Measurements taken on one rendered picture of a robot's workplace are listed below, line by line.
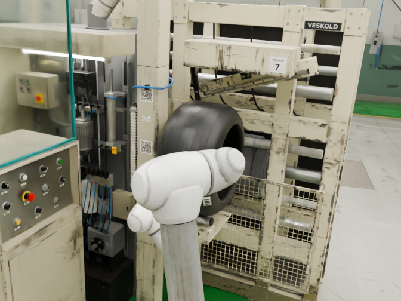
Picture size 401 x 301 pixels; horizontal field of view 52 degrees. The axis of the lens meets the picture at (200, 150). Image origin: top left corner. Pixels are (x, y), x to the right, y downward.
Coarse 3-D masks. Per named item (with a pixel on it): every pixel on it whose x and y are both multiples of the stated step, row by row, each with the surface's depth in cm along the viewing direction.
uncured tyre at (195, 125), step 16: (176, 112) 207; (192, 112) 204; (208, 112) 203; (224, 112) 205; (176, 128) 200; (192, 128) 197; (208, 128) 196; (224, 128) 200; (240, 128) 225; (160, 144) 202; (176, 144) 197; (192, 144) 194; (208, 144) 193; (224, 144) 247; (240, 144) 234; (224, 192) 239; (208, 208) 206
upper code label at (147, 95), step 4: (140, 88) 217; (140, 92) 218; (144, 92) 216; (148, 92) 216; (152, 92) 215; (140, 96) 218; (144, 96) 217; (148, 96) 216; (152, 96) 215; (140, 100) 219; (144, 100) 218; (148, 100) 217; (152, 100) 216
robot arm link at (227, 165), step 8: (200, 152) 114; (208, 152) 115; (216, 152) 115; (224, 152) 113; (232, 152) 113; (240, 152) 116; (208, 160) 112; (216, 160) 113; (224, 160) 112; (232, 160) 112; (240, 160) 114; (216, 168) 112; (224, 168) 112; (232, 168) 112; (240, 168) 113; (216, 176) 112; (224, 176) 113; (232, 176) 113; (216, 184) 113; (224, 184) 115; (208, 192) 114
